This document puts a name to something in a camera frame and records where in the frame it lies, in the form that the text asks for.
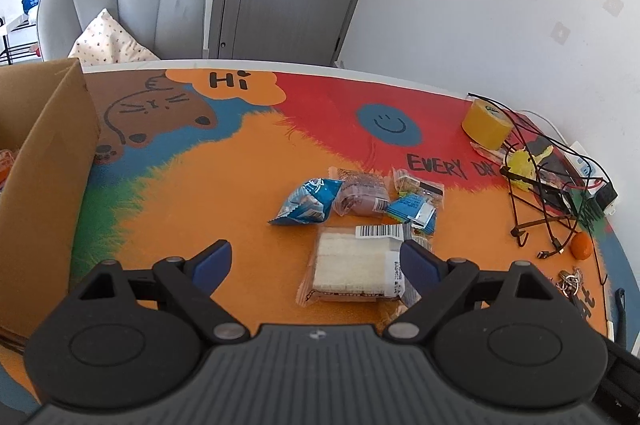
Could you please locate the white dotted cushion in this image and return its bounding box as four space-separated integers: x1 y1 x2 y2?
67 8 162 67

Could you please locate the colourful cat printed table mat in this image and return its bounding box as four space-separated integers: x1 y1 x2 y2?
0 69 637 411

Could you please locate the blue green small packet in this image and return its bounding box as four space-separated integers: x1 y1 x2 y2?
386 192 437 234

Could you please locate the white power strip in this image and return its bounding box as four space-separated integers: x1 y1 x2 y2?
564 141 620 217

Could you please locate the yellow plush toy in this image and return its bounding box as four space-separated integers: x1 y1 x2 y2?
501 144 555 192

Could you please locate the cardboard box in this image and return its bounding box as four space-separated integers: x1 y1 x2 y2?
0 58 102 348

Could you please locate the clear nut packet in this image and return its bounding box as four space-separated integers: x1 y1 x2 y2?
392 168 446 206

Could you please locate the black wire stand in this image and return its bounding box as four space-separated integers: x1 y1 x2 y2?
467 93 613 251

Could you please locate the blue white snack packet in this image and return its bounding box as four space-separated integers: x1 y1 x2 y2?
268 177 344 226

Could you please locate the clear sandwich packet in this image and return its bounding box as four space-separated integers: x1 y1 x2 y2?
298 225 417 304

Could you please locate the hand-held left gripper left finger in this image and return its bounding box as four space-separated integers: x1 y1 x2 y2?
74 239 252 345

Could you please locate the black usb cable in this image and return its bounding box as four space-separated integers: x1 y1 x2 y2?
536 229 567 260

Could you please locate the red clear small packet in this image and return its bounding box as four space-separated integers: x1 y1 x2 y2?
0 148 22 194

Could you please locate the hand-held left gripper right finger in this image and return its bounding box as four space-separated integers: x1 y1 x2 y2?
382 239 553 346

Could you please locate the yellow tape roll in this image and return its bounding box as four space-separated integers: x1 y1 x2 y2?
460 98 514 151

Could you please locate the black metal shoe rack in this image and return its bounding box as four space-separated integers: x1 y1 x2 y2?
0 12 42 67

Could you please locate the small orange fruit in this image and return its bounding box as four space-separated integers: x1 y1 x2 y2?
570 233 595 261

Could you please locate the brown bread packet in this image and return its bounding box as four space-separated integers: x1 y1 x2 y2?
332 168 391 217

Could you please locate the bunch of keys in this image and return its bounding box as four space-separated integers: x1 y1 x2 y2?
557 267 587 302

